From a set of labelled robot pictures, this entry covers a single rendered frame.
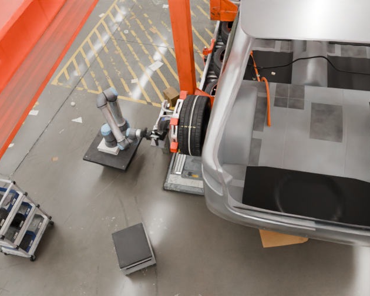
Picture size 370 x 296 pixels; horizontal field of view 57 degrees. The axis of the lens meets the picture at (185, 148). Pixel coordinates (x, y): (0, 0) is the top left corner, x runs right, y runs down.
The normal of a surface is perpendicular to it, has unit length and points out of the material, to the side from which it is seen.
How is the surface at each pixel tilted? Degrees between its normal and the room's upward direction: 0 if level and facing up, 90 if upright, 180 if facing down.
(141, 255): 0
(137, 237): 0
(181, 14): 90
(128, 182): 0
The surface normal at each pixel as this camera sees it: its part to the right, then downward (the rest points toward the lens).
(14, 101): -0.08, -0.57
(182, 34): -0.22, 0.81
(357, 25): -0.19, -0.09
